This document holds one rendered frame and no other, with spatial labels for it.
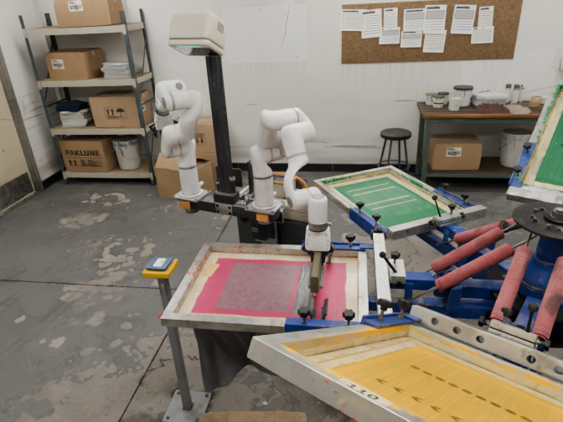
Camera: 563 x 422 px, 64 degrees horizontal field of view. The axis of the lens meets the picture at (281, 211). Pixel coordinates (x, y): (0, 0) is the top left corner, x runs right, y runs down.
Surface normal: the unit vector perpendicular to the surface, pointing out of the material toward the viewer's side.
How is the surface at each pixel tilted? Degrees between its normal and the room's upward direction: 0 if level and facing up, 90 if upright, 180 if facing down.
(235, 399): 0
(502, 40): 90
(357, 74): 90
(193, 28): 63
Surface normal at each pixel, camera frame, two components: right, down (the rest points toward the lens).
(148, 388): -0.04, -0.90
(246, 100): -0.15, 0.44
